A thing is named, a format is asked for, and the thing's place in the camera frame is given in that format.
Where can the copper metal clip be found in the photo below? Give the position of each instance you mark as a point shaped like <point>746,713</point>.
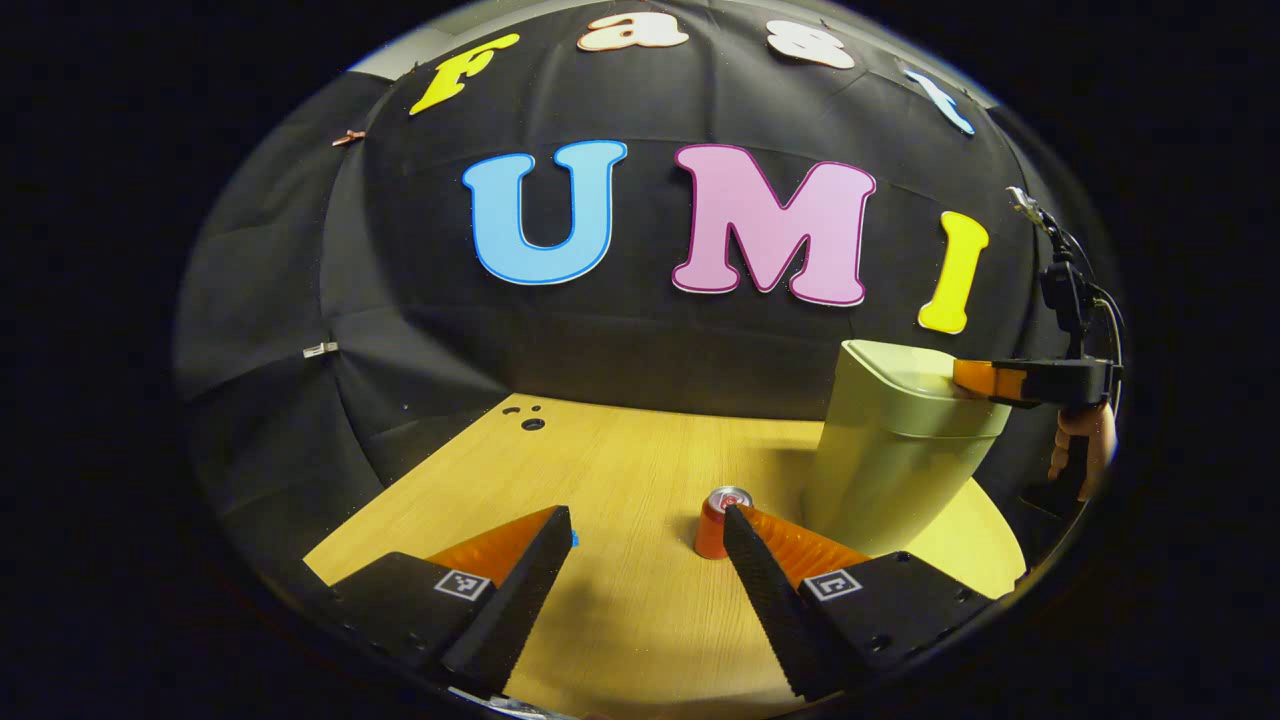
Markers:
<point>348,138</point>

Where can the black backdrop cloth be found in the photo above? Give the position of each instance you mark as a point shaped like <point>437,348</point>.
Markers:
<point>640,340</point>

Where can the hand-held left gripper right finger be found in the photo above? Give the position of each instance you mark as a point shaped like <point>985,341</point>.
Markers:
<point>765,590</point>

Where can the orange pop can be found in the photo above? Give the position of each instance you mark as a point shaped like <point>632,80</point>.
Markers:
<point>711,535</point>

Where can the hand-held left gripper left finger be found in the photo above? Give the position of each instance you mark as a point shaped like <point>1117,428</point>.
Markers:
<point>520,590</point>

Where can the silver metal clip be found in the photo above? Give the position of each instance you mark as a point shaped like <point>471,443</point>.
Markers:
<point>320,350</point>

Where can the light green desktop garbage bin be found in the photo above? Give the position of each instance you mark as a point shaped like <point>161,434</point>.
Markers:
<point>890,480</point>

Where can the wooden desktop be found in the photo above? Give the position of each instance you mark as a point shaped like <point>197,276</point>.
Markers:
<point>620,470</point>

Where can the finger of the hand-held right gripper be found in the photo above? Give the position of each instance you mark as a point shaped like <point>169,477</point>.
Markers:
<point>1000,380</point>

